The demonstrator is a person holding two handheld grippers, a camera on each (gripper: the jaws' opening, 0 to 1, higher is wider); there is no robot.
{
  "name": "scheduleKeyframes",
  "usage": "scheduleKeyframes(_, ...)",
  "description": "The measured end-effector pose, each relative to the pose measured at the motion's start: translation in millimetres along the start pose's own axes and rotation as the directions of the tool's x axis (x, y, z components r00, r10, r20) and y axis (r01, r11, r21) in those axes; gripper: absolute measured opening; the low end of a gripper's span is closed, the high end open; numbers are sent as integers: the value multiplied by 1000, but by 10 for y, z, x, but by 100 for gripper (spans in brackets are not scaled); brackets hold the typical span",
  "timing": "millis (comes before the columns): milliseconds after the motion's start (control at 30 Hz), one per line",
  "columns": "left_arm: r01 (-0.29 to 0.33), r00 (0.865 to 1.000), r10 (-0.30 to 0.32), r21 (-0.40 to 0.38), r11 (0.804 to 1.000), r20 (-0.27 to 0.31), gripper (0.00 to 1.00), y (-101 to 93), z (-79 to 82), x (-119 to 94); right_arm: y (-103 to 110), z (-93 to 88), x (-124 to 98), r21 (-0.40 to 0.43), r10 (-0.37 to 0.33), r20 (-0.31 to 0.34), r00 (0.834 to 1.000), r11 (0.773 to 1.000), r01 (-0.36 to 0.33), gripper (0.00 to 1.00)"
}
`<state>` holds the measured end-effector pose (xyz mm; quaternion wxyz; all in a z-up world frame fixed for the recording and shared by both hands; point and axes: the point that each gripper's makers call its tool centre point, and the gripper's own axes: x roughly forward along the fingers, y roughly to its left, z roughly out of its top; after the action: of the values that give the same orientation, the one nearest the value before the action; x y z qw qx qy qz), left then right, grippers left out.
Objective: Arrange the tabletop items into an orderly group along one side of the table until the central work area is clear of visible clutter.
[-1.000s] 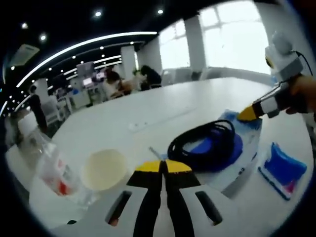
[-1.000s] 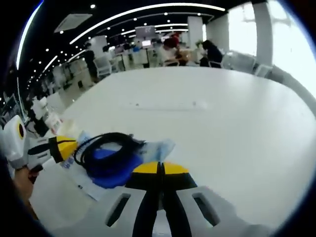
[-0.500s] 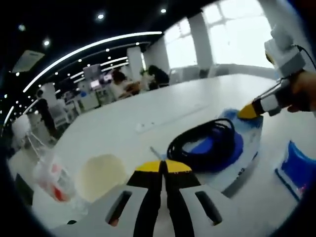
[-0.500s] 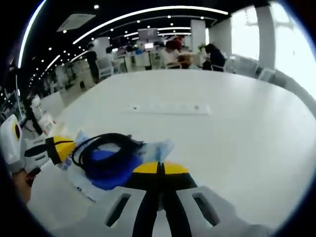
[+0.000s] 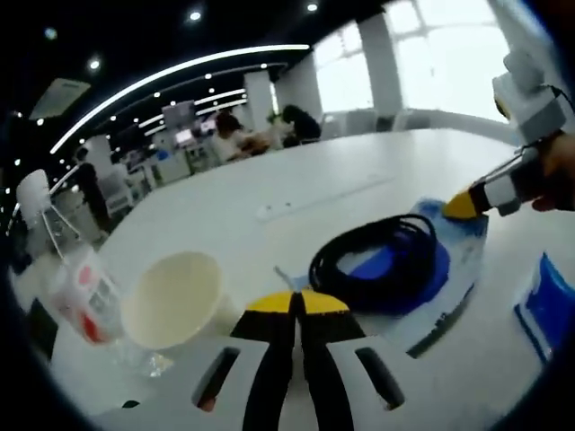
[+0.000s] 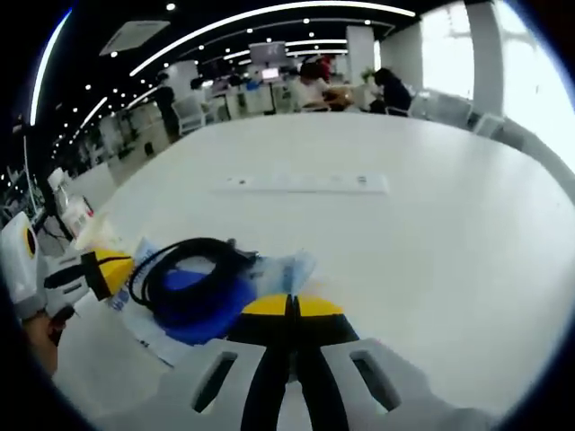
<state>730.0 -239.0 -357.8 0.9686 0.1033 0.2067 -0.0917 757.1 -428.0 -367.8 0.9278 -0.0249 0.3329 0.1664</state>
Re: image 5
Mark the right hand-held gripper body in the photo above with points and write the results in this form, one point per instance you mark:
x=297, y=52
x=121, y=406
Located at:
x=530, y=103

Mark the curved ceiling light strip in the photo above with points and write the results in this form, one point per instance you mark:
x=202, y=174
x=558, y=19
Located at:
x=179, y=69

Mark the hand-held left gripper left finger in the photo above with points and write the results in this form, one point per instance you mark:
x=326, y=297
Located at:
x=269, y=350

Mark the person's right hand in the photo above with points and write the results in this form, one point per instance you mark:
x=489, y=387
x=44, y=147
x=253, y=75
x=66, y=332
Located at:
x=559, y=170

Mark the blue tissue packet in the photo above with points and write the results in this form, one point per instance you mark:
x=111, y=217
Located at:
x=539, y=305

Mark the ceiling air vent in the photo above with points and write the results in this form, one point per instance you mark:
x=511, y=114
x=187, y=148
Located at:
x=58, y=96

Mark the cream paper cup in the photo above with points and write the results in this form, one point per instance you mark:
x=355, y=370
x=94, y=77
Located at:
x=170, y=296

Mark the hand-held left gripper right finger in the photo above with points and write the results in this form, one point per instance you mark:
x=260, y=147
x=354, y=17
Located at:
x=328, y=354

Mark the clear packet with blue disc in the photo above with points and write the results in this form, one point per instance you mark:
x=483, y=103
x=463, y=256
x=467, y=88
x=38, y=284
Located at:
x=467, y=251

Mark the clear red-label water bottle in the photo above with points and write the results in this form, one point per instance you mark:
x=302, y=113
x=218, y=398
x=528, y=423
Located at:
x=85, y=292

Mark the white office chair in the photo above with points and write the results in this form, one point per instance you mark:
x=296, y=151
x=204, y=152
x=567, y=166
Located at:
x=117, y=193

